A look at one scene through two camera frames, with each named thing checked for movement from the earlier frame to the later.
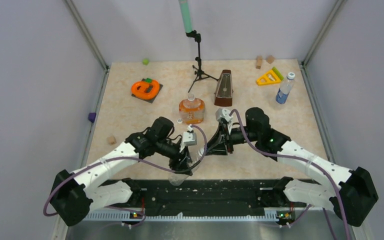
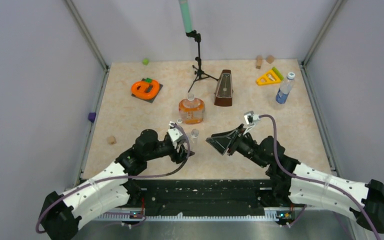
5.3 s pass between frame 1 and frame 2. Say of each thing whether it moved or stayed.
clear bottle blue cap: moved
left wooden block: stayed
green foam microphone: stayed
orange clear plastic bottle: stayed
